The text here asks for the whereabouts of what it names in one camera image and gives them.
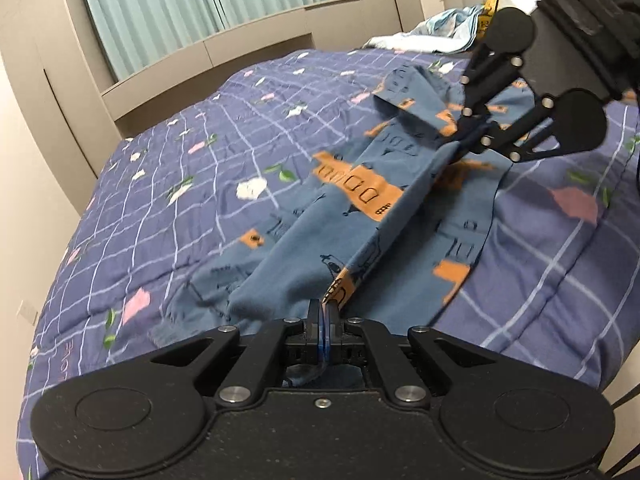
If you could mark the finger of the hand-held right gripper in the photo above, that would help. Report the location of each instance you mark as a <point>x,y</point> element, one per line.
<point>470,95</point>
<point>505,142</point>

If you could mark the blue pants with orange patches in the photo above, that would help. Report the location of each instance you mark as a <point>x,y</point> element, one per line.
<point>300,270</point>

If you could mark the white wall outlet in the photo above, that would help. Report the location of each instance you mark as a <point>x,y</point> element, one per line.
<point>27,312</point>

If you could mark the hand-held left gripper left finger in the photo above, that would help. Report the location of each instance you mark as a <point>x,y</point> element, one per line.
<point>315,332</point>

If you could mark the purple checked floral blanket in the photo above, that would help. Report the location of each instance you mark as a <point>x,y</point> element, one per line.
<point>175,210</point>

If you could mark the yellow packet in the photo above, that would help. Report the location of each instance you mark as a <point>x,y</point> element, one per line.
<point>486,12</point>

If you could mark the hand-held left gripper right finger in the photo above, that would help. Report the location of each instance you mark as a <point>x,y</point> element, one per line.
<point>330,332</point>

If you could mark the light blue cloth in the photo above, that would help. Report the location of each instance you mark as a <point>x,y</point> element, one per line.
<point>450,25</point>

